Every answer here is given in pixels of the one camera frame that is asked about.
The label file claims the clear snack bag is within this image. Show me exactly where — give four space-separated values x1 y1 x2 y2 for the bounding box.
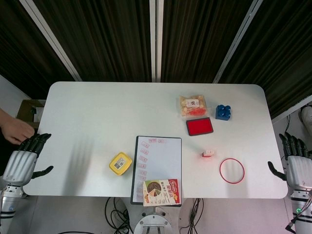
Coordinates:
178 95 211 118

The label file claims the biscuit box with cake picture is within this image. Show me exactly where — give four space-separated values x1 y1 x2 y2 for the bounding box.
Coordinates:
142 178 182 207

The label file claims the red rubber ring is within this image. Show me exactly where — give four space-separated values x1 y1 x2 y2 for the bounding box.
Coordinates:
219 157 246 183

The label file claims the white frame beam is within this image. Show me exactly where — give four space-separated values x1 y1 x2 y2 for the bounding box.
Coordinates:
272 97 312 120

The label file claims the dark pleated curtain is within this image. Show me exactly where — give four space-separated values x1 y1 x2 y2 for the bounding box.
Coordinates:
0 0 312 117

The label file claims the black floor cable bundle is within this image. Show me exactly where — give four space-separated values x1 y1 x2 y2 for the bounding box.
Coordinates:
179 197 208 234
104 197 130 234

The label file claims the white board with stickers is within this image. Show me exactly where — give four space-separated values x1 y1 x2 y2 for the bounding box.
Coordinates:
130 136 183 205

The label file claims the white frame post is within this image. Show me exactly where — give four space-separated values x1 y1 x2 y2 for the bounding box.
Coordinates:
19 0 82 81
212 0 269 84
149 0 162 82

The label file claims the blue building block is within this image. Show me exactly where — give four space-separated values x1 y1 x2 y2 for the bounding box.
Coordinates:
214 104 233 121

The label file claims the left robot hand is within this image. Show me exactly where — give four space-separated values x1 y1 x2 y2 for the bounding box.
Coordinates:
1 133 54 188

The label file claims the person's bare hand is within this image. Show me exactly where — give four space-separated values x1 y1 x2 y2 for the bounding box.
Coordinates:
0 107 35 145

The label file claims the brown cardboard box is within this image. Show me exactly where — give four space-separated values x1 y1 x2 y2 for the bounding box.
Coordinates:
16 99 45 132

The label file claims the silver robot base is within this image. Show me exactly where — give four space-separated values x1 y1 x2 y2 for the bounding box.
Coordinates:
133 207 180 234

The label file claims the white stamped paper sheet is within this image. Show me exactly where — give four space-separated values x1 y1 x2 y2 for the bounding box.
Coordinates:
133 136 181 204

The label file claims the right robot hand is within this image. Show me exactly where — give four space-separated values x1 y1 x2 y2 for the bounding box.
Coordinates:
267 133 312 192

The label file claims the yellow lidded green tub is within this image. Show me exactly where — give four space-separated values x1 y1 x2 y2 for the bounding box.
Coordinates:
108 152 133 176

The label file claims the red ink pad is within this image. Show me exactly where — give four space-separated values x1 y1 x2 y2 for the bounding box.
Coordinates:
185 117 215 137

